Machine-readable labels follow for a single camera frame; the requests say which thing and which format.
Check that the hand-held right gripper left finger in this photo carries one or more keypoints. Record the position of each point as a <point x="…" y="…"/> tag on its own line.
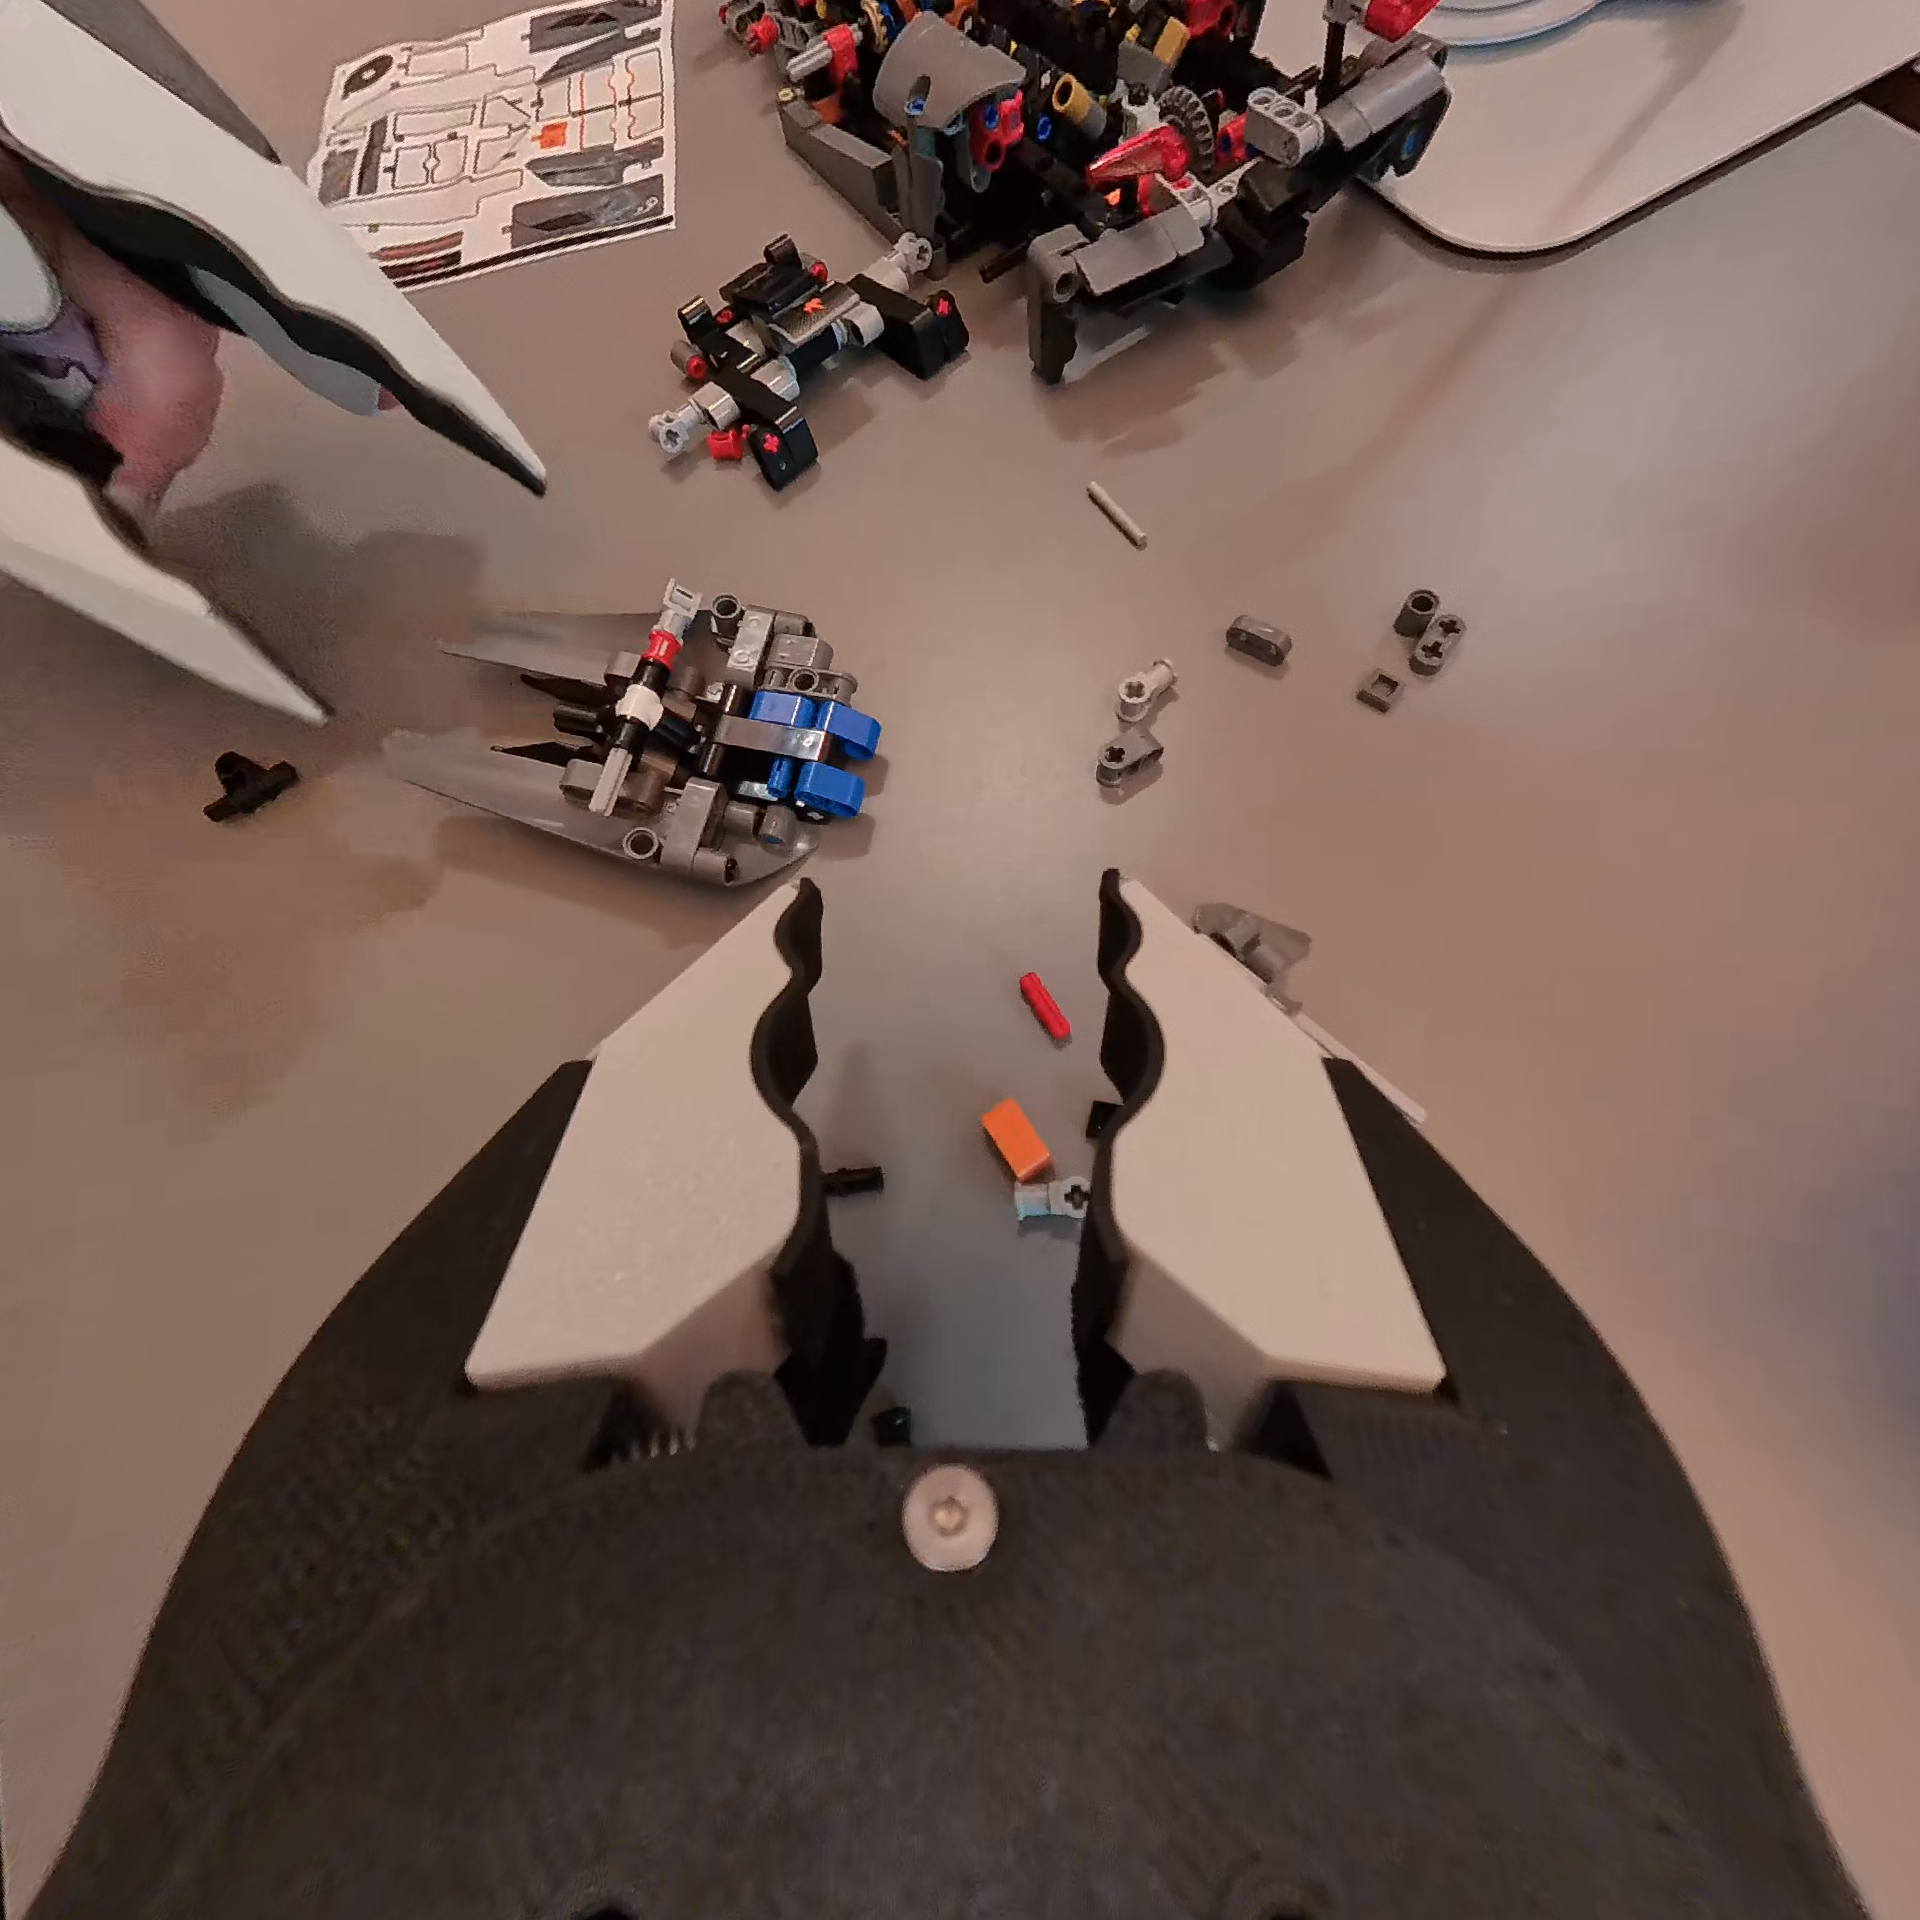
<point x="630" y="1230"/>

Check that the dark grey lego axle connector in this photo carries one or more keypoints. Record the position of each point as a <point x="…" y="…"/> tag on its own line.
<point x="1127" y="759"/>

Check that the grey black lego subassembly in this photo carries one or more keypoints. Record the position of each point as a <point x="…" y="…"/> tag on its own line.
<point x="704" y="751"/>

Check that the dark grey lego liftarm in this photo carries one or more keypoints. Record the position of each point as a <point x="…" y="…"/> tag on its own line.
<point x="1427" y="634"/>

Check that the orange lego piece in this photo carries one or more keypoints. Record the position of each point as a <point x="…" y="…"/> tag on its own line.
<point x="1016" y="1141"/>

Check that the small light grey lego connector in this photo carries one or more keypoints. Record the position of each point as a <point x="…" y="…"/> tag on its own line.
<point x="1049" y="1199"/>

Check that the black grey lego module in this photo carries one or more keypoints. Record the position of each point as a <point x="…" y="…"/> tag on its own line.
<point x="810" y="346"/>

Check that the short black lego pin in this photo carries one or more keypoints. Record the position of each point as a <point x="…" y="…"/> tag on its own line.
<point x="890" y="1424"/>

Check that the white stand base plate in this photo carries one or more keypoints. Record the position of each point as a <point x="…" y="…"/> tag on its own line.
<point x="1650" y="105"/>

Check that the lego sticker sheet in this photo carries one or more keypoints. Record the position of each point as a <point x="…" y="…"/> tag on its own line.
<point x="495" y="135"/>

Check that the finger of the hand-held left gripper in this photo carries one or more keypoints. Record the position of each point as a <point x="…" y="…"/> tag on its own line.
<point x="179" y="167"/>
<point x="89" y="570"/>

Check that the light grey lego axle connector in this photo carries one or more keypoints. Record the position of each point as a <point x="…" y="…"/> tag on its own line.
<point x="1143" y="692"/>

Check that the red pin piece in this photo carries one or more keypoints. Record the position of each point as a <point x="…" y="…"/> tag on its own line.
<point x="1043" y="1005"/>

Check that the light grey lego axle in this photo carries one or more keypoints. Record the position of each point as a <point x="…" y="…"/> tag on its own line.
<point x="1115" y="516"/>

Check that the partly built lego car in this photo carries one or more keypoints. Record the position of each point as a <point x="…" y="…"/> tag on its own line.
<point x="1079" y="135"/>

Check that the metal axle with red bush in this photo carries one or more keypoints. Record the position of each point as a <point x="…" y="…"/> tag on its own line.
<point x="644" y="698"/>

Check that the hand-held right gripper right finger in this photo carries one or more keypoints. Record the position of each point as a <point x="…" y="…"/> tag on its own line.
<point x="1275" y="1230"/>

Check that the small dark lego bar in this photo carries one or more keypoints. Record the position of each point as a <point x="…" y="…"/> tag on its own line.
<point x="1257" y="640"/>

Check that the person's left hand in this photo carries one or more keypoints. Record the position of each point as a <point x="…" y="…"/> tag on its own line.
<point x="149" y="390"/>

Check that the black T-shaped lego pin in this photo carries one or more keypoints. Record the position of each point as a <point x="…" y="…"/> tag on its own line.
<point x="247" y="787"/>

